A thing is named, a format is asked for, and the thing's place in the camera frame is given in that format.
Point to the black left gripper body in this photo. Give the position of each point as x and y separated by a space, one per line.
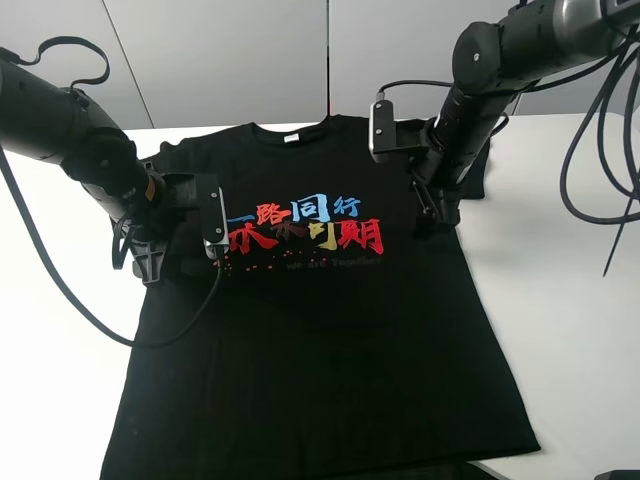
154 214

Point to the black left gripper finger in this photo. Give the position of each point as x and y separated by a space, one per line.
148 258
194 266

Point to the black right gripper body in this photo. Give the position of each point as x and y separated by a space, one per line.
428 163

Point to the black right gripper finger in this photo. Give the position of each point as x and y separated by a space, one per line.
450 208
428 219

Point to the black printed t-shirt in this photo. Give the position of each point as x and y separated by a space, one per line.
331 342

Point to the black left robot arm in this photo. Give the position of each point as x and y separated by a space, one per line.
65 127

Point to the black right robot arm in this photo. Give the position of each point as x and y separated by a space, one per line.
493 63

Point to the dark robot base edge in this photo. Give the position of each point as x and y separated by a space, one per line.
619 474

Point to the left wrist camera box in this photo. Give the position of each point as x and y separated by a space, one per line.
214 225

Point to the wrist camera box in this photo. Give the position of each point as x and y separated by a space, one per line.
382 130
214 225

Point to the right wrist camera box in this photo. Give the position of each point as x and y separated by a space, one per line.
382 130

